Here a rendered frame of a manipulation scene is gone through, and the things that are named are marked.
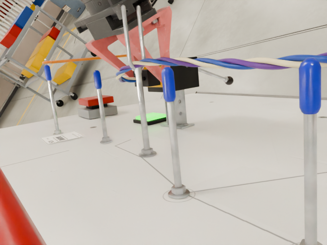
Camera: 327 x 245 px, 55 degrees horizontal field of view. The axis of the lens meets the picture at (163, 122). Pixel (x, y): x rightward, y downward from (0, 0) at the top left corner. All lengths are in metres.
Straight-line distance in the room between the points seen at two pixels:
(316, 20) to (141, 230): 1.99
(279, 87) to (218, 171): 1.65
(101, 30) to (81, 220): 0.21
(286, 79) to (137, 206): 1.74
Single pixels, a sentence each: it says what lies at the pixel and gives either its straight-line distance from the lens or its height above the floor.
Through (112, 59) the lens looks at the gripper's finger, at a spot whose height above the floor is 1.18.
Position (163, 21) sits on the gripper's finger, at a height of 1.18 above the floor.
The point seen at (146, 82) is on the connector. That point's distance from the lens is 0.38.
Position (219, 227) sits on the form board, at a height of 1.17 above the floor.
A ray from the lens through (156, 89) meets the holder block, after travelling 0.41.
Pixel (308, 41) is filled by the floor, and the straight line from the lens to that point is 2.02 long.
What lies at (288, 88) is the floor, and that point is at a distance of 1.86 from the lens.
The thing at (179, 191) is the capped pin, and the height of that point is 1.17.
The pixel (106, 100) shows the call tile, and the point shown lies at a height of 1.09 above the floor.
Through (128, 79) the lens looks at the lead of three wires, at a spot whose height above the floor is 1.16.
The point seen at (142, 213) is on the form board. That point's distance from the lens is 0.20.
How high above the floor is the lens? 1.31
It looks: 33 degrees down
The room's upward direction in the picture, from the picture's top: 55 degrees counter-clockwise
